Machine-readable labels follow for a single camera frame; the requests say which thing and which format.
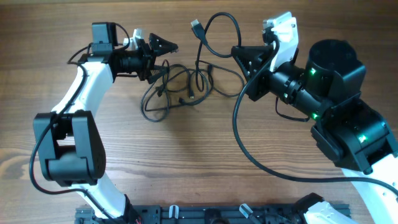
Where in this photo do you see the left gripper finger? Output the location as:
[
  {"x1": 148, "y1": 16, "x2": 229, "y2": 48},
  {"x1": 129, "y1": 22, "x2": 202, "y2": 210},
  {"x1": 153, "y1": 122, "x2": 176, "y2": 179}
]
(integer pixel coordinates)
[
  {"x1": 149, "y1": 33, "x2": 178, "y2": 57},
  {"x1": 146, "y1": 67, "x2": 169, "y2": 84}
]

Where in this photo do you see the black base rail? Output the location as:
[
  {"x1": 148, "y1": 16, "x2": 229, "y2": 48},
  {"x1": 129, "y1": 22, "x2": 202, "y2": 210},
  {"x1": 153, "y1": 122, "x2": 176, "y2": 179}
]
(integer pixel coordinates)
[{"x1": 74, "y1": 203, "x2": 352, "y2": 224}]

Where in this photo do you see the right camera black cable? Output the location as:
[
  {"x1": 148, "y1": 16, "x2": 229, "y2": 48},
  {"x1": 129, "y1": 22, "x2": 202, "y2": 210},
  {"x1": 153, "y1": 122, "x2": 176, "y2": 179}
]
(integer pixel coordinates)
[{"x1": 232, "y1": 29, "x2": 398, "y2": 197}]

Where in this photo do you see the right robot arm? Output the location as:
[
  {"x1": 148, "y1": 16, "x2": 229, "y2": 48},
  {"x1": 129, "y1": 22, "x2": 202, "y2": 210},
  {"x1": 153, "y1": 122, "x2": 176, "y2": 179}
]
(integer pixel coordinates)
[{"x1": 231, "y1": 39, "x2": 397, "y2": 223}]

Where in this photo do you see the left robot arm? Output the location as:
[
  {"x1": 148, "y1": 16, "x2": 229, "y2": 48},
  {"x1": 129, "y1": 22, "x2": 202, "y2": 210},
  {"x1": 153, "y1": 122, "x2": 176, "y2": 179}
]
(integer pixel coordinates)
[{"x1": 30, "y1": 22, "x2": 178, "y2": 223}]

